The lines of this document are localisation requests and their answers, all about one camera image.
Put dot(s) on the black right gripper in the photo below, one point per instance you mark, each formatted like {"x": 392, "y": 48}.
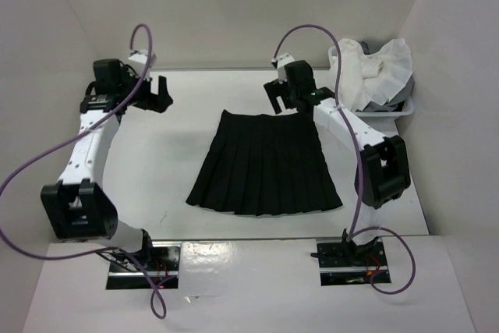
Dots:
{"x": 274, "y": 90}

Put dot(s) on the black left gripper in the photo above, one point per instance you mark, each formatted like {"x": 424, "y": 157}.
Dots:
{"x": 157, "y": 102}

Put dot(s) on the black pleated skirt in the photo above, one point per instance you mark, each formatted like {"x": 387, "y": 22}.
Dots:
{"x": 265, "y": 165}

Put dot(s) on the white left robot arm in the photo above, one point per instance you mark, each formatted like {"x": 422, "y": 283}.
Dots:
{"x": 76, "y": 205}

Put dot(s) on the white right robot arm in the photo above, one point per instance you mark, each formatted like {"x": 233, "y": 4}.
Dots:
{"x": 382, "y": 172}

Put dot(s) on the white crumpled cloth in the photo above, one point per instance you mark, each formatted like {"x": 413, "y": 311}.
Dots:
{"x": 374, "y": 73}

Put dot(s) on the white plastic laundry basket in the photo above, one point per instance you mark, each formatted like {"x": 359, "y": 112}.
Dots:
{"x": 374, "y": 112}

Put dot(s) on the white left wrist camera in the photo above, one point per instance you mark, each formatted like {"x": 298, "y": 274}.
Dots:
{"x": 138, "y": 59}

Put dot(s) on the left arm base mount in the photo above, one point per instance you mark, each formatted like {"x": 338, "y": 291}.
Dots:
{"x": 162, "y": 267}

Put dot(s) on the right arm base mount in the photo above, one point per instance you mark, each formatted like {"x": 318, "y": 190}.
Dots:
{"x": 337, "y": 268}

